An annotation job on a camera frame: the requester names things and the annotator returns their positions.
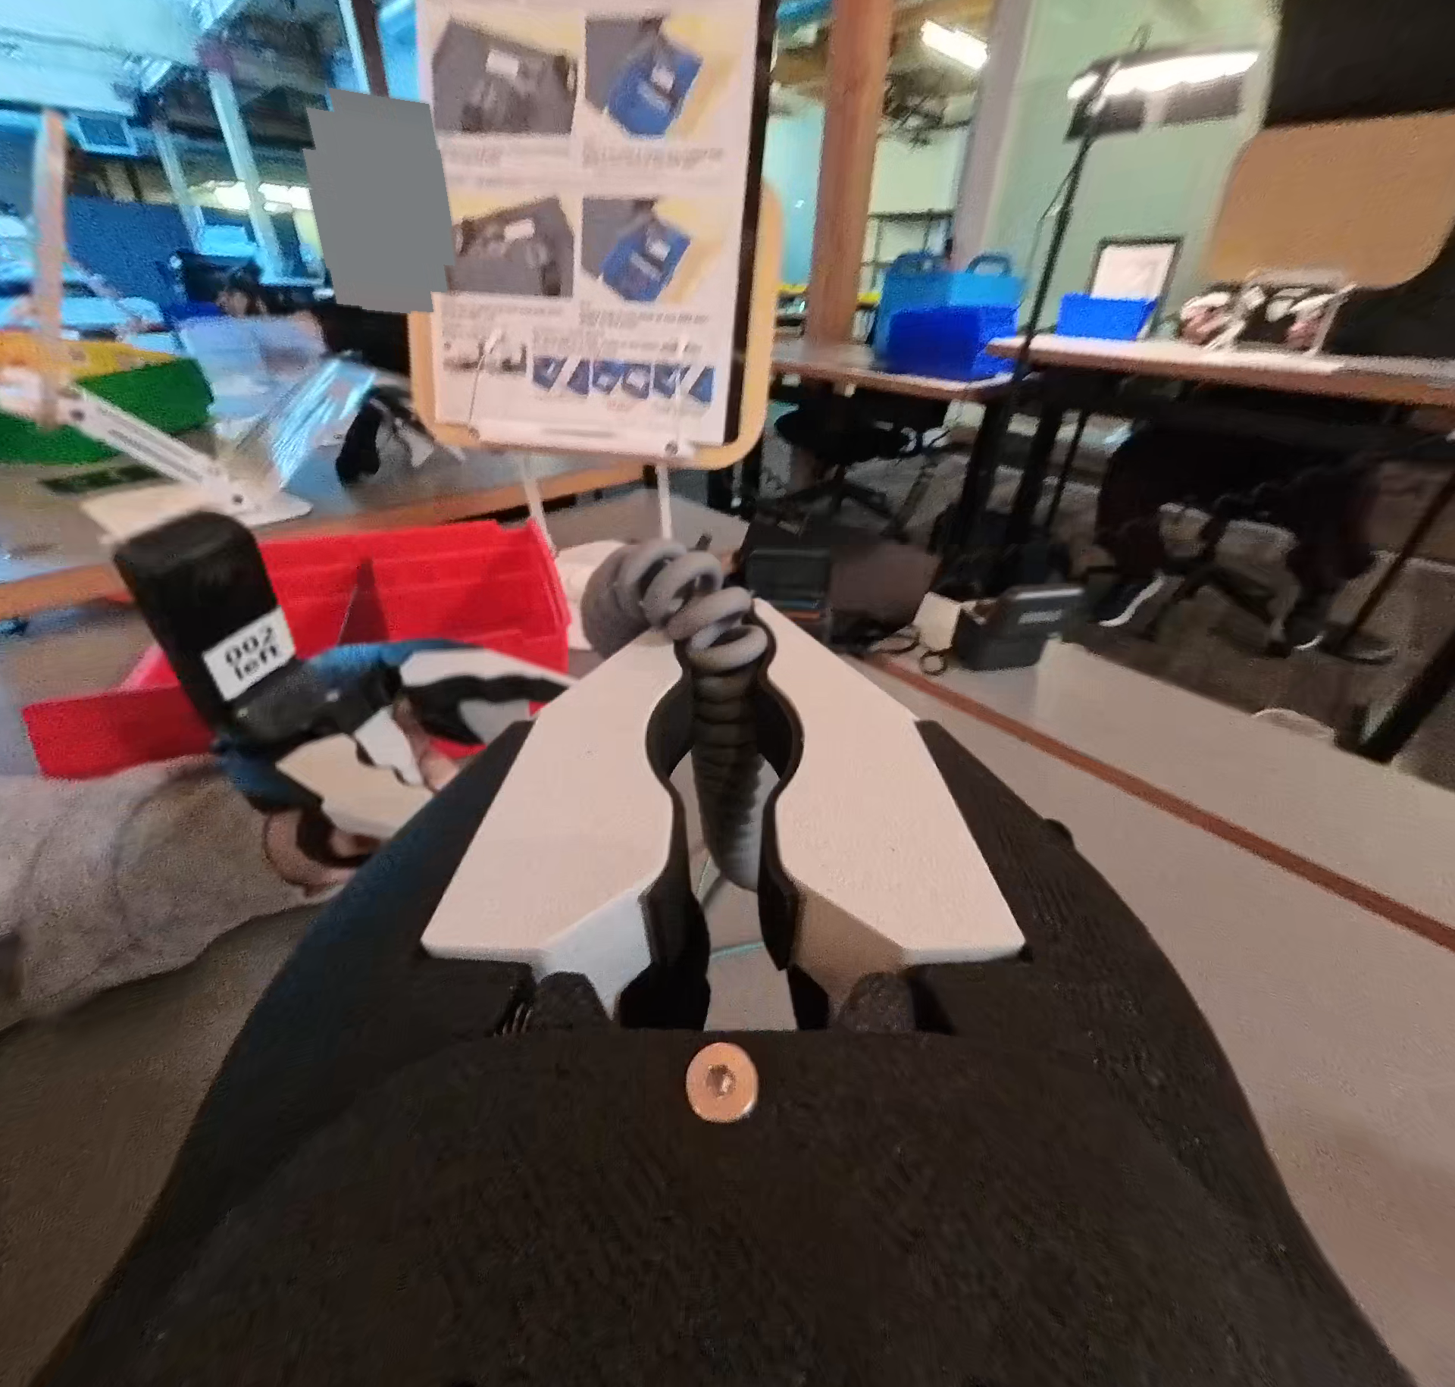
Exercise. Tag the dark grey charger box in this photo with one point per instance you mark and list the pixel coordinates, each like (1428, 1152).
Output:
(1017, 626)

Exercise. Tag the white sign stand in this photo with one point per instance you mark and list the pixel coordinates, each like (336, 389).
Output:
(591, 563)

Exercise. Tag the black wall screen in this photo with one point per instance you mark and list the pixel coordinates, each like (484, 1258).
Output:
(1364, 35)

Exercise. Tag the dark blue plastic bin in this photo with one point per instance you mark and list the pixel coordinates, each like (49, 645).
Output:
(949, 347)

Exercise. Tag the white rod stand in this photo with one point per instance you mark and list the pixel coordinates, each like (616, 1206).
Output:
(171, 467)

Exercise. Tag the person's left hand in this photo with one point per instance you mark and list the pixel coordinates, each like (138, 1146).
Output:
(297, 858)

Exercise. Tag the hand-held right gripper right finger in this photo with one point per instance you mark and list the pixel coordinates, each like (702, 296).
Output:
(898, 831)

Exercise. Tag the black tray with parts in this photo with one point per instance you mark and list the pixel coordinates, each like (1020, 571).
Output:
(1267, 312)

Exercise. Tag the green plastic bin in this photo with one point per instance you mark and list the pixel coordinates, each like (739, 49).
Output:
(114, 415)

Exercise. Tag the red plastic bin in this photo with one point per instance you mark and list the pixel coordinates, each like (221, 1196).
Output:
(455, 592)

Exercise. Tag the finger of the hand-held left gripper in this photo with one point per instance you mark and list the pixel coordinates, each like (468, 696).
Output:
(346, 774)
(478, 676)

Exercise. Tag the instruction poster on stand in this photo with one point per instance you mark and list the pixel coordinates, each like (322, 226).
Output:
(710, 457)

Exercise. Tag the black portable power station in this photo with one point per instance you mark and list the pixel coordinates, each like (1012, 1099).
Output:
(790, 592)

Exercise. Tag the person's left forearm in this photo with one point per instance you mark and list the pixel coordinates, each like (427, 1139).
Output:
(114, 887)

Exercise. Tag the wooden post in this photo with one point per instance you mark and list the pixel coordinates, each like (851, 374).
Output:
(853, 137)

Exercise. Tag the studio light on stand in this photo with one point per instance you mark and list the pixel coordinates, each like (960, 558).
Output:
(1160, 74)

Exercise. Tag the black framed picture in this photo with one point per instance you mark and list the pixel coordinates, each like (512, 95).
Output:
(1134, 270)

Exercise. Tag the tan rounded sign board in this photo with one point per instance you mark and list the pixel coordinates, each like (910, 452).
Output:
(1330, 205)

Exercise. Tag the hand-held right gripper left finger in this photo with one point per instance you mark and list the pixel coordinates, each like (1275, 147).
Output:
(546, 842)

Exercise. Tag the wooden top desk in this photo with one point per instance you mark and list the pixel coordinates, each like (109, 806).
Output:
(841, 369)
(1251, 376)

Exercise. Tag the clear acrylic holder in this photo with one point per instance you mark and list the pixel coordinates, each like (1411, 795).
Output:
(296, 399)

